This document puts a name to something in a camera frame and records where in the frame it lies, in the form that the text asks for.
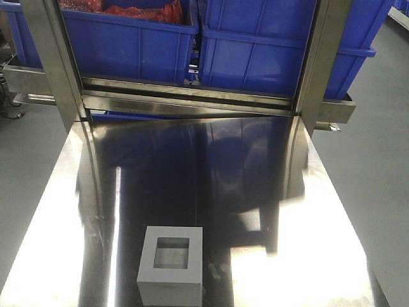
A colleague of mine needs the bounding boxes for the gray square foam base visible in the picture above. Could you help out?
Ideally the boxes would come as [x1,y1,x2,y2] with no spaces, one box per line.
[137,226,203,306]

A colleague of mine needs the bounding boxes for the blue stacked bin right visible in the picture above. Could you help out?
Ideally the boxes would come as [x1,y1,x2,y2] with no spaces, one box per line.
[198,1,392,100]

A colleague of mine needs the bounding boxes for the blue bin with red contents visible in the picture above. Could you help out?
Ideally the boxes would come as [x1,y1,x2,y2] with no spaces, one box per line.
[0,0,200,84]

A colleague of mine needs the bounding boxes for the red mesh bags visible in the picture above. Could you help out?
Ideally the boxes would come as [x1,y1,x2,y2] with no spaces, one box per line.
[59,1,183,24]

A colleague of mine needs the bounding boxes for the stainless steel shelf frame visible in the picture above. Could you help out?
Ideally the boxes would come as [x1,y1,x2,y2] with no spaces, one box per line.
[6,1,355,133]

